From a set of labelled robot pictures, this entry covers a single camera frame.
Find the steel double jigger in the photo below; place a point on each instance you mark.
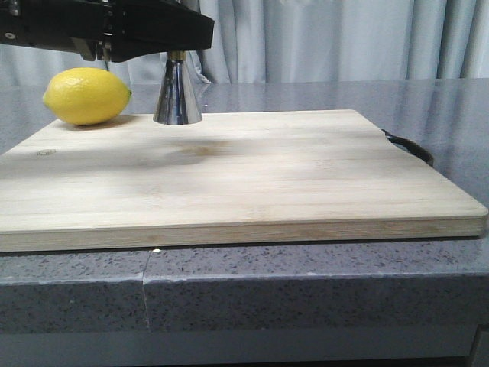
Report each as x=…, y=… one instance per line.
x=177, y=103

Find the grey curtain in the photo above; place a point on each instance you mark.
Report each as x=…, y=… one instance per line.
x=324, y=41

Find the black cutting board handle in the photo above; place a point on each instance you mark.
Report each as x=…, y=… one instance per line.
x=411, y=147

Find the yellow lemon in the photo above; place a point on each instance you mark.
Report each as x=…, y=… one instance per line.
x=86, y=96

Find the light wooden cutting board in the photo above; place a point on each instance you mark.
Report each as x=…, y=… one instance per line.
x=232, y=178

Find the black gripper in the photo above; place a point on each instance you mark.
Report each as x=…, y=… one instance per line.
x=105, y=30

